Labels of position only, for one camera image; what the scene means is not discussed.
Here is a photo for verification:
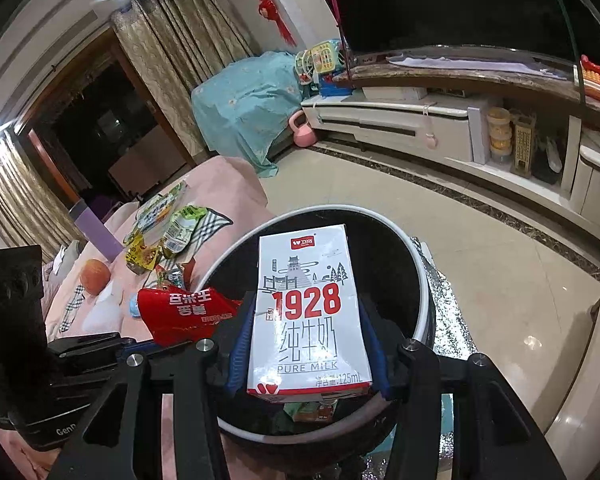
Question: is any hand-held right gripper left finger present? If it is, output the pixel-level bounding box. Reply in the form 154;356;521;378
45;305;261;480

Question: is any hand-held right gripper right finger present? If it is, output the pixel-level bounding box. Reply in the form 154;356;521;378
357;300;566;480

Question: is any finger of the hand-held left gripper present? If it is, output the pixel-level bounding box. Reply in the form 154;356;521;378
47;332;153;361

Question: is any red snack packet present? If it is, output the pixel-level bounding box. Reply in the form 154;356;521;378
137;285;243;347

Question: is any white red milk carton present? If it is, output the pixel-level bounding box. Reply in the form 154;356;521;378
246;223;373;404

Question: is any yellow snack packet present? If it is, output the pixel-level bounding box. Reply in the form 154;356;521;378
125;235;164;276

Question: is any white round bin black bag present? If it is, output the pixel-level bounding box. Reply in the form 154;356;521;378
195;204;437;480

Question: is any peach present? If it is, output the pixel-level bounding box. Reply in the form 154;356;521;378
81;259;112;295

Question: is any silver foil mat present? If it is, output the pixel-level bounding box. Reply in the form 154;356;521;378
360;240;477;480

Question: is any purple bottle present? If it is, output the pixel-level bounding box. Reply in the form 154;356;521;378
70;202;124;264

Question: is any green snack packet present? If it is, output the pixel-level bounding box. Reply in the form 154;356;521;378
162;205;209;254

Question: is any beige patterned curtain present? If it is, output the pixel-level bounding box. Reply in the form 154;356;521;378
0;130;76;261
111;0;256;166

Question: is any green picture book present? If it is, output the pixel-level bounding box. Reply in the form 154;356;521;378
134;182;189;234

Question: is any pink cabinet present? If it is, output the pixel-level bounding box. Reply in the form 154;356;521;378
107;125;187;197

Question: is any cream chair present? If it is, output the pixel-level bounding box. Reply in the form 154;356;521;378
545;282;600;457

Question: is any pink kettlebell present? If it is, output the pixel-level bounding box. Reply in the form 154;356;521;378
288;111;321;149

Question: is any wooden glass sliding door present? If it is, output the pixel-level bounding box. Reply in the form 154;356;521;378
17;27;197;207

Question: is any teal cloth cover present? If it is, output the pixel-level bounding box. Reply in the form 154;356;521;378
191;50;306;178

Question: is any white television cabinet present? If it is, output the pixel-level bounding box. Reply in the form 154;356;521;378
300;55;600;233

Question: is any white board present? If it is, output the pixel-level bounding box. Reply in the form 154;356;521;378
467;107;491;164

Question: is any white round toy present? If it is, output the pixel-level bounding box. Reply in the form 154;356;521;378
294;50;316;84

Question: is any yellow green toy phone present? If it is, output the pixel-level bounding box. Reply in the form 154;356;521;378
311;40;344;74

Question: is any white cloth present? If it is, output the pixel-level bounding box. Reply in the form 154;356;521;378
387;52;541;74

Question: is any red toy phone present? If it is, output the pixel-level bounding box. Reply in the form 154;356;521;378
574;54;600;107

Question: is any black television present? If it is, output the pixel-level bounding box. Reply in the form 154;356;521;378
300;0;600;61

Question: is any pink safety strap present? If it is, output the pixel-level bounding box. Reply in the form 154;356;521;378
420;102;439;149

